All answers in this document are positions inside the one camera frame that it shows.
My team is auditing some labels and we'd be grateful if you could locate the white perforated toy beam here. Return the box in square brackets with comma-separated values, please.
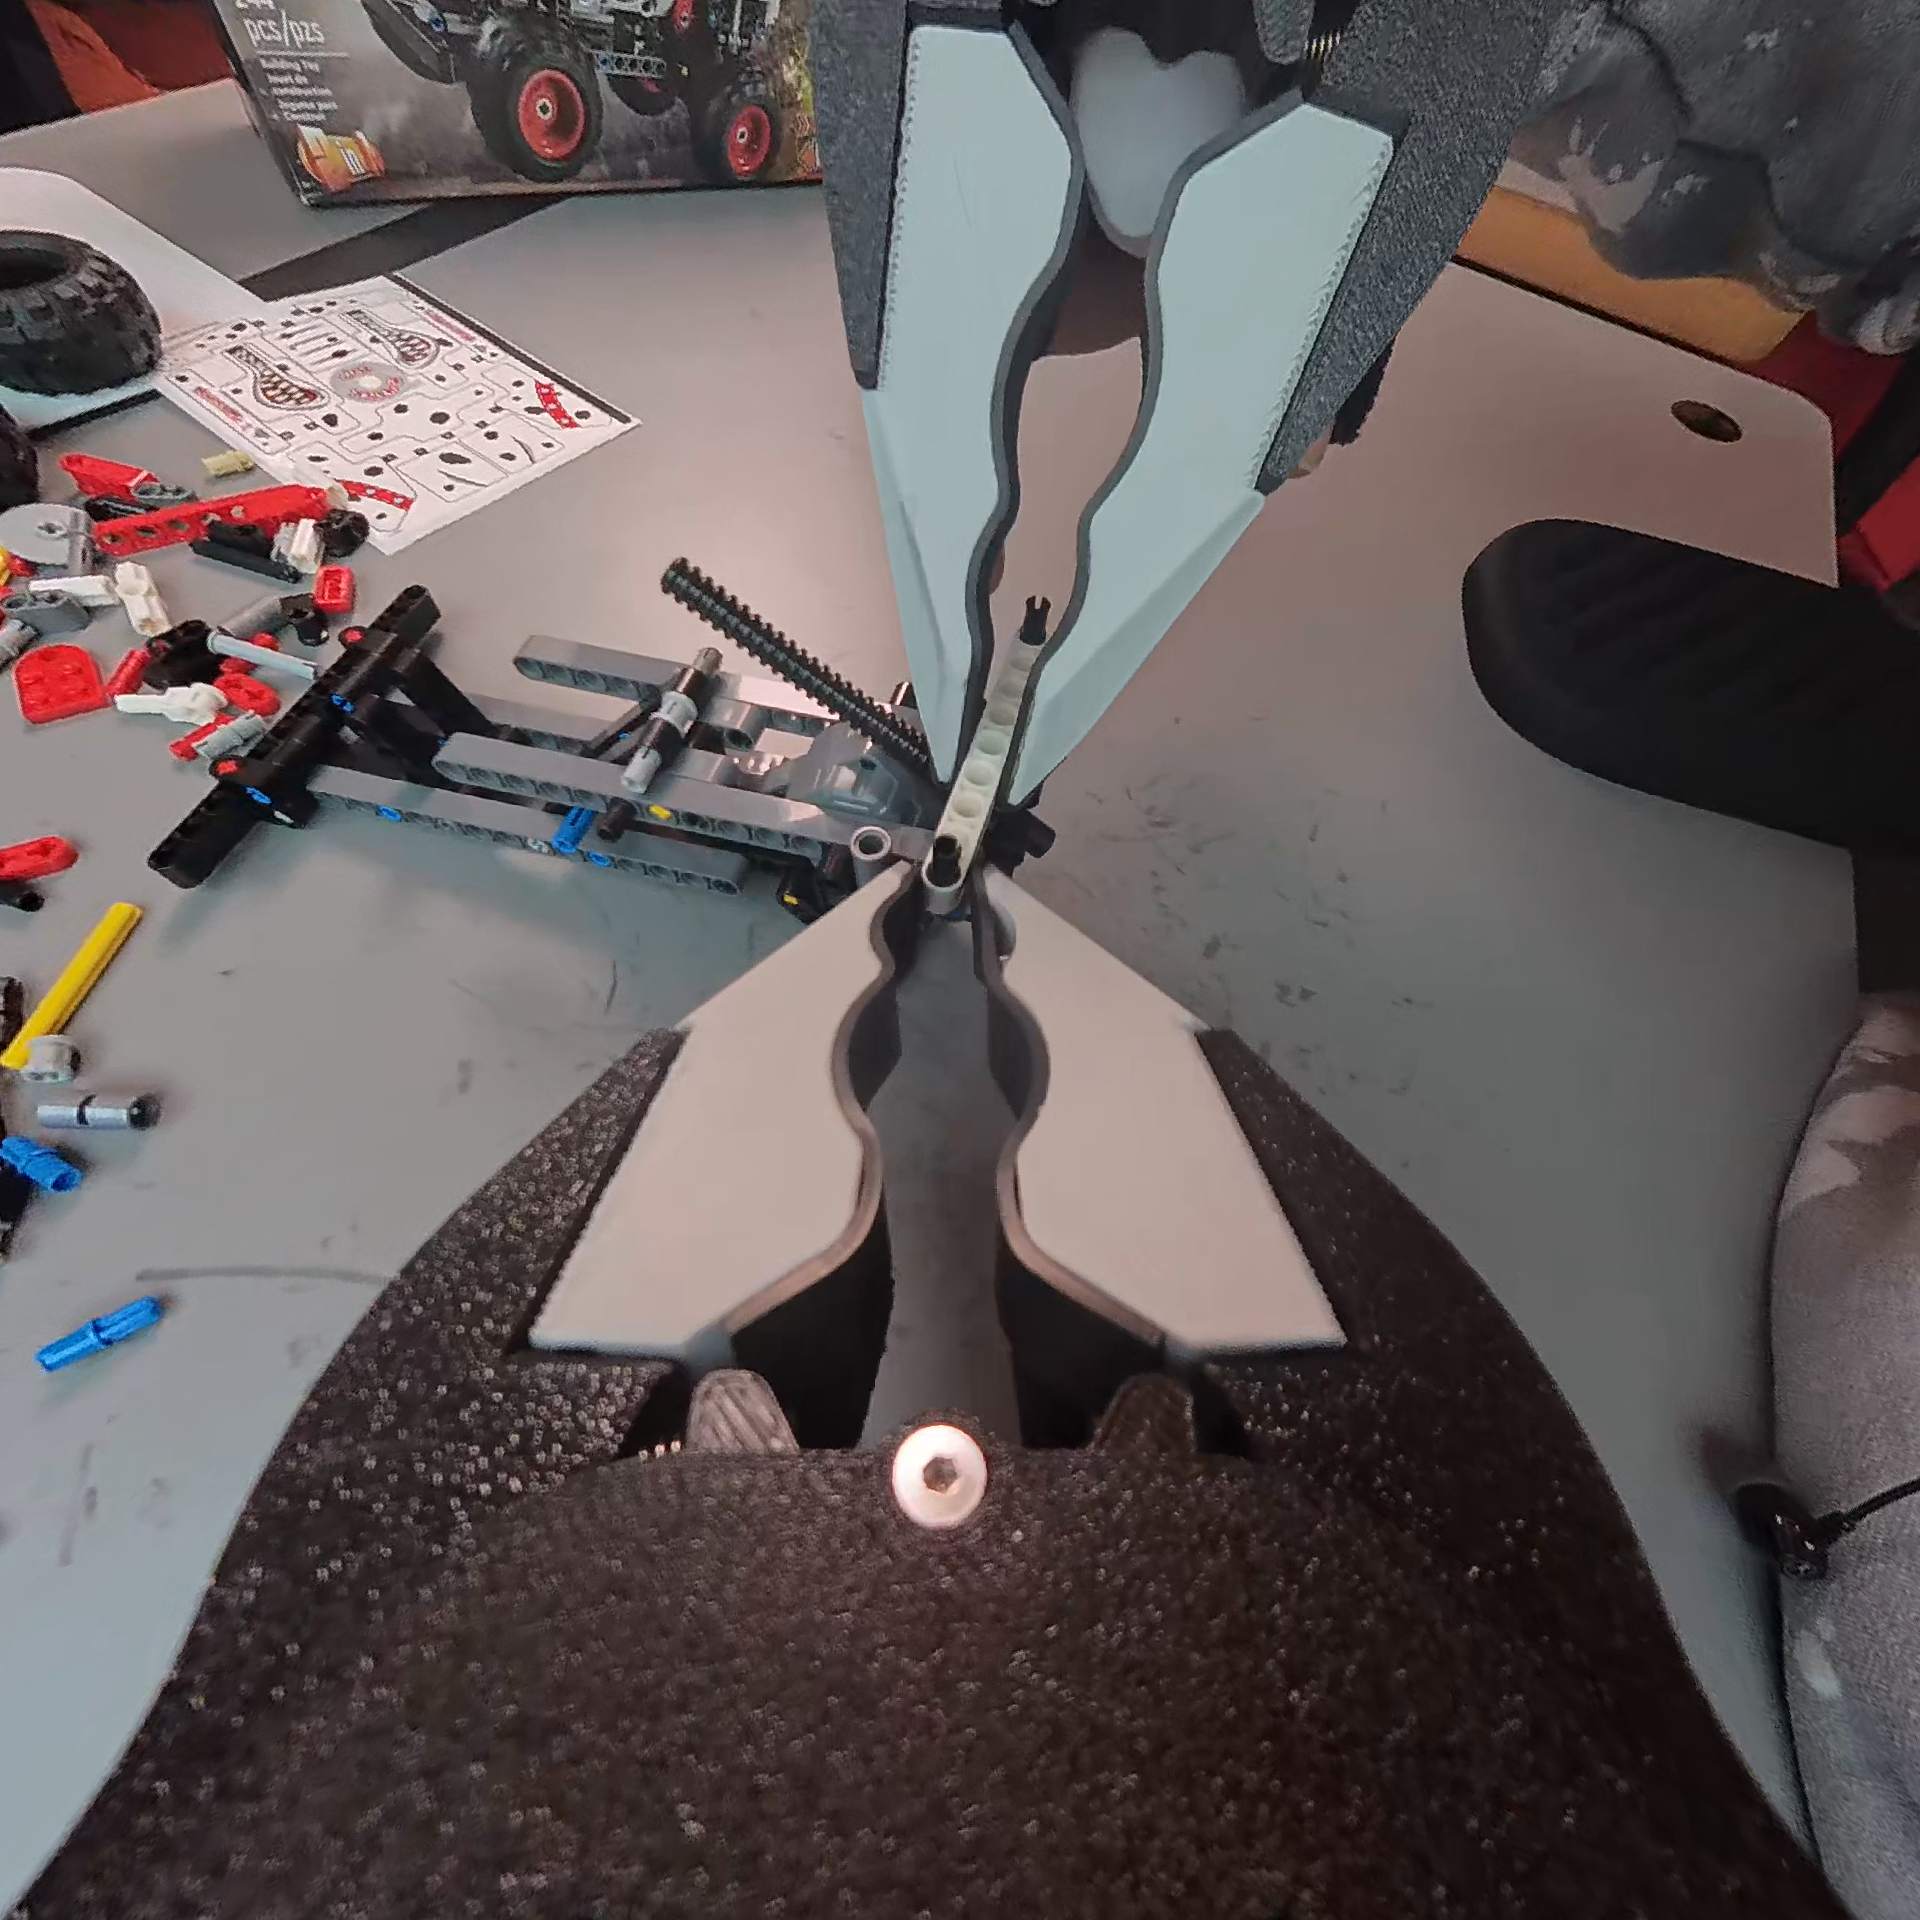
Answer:
[919, 625, 1049, 921]

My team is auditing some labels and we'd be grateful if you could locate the grey toy chassis assembly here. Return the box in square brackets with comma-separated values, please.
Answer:
[146, 557, 1052, 922]

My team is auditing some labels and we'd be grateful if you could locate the person's right forearm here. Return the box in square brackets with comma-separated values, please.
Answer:
[1500, 0, 1920, 357]

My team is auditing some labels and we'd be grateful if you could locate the blue toy pin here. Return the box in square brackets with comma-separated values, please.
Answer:
[35, 1293, 168, 1376]

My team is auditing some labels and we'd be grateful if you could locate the white sticker sheet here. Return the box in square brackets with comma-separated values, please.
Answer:
[153, 274, 643, 559]

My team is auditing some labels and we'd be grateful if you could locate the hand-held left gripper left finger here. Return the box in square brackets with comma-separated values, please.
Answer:
[527, 866, 921, 1359]

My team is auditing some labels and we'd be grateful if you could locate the pile of red white parts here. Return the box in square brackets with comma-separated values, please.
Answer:
[0, 440, 377, 921]

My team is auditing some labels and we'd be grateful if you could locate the black wired earbud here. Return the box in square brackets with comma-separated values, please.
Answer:
[1732, 1477, 1920, 1581]

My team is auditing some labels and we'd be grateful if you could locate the wooden board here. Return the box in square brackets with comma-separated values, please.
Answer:
[1451, 194, 1850, 366]

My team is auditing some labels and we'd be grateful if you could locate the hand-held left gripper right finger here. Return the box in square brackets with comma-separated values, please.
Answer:
[976, 870, 1348, 1359]

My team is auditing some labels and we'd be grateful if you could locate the red office chair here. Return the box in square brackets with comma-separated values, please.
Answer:
[1746, 317, 1920, 593]

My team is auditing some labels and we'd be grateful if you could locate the person's right hand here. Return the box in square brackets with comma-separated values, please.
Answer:
[1042, 239, 1162, 361]

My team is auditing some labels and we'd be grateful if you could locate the toy truck set box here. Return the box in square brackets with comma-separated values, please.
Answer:
[225, 0, 829, 208]

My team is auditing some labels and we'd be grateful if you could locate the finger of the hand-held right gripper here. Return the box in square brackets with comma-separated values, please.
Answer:
[867, 22, 1085, 781]
[1008, 96, 1396, 817]

